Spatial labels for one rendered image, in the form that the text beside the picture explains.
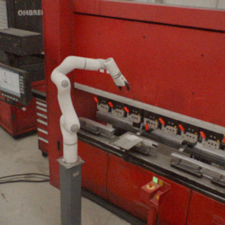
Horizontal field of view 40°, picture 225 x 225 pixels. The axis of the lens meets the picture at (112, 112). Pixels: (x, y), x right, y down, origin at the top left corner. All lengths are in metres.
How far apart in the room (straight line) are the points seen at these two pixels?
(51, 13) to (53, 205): 2.16
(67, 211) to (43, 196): 1.08
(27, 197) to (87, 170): 0.84
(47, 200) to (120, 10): 2.35
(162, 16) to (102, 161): 1.67
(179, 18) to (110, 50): 0.79
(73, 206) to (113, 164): 0.69
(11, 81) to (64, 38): 0.71
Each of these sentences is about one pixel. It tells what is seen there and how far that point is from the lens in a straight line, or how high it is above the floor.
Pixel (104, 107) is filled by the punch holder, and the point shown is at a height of 1.22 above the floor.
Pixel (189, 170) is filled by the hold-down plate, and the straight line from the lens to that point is 2.93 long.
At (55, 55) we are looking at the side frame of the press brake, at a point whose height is 1.72.
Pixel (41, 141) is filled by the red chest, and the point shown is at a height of 0.27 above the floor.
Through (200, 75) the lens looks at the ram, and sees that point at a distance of 2.63.
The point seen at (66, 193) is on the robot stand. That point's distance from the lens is 2.83.
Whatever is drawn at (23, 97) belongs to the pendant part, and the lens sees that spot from 3.28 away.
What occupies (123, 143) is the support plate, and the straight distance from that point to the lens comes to 3.04.
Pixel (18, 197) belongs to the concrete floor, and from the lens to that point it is 4.02.
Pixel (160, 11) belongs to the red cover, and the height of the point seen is 2.25.
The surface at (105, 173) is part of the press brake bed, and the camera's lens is 3.47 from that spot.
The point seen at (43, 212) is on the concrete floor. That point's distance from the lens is 3.77.
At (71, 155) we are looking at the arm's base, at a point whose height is 1.09.
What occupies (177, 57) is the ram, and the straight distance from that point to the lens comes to 2.69.
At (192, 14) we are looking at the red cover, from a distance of 2.59.
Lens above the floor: 2.45
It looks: 23 degrees down
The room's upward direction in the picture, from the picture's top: 3 degrees clockwise
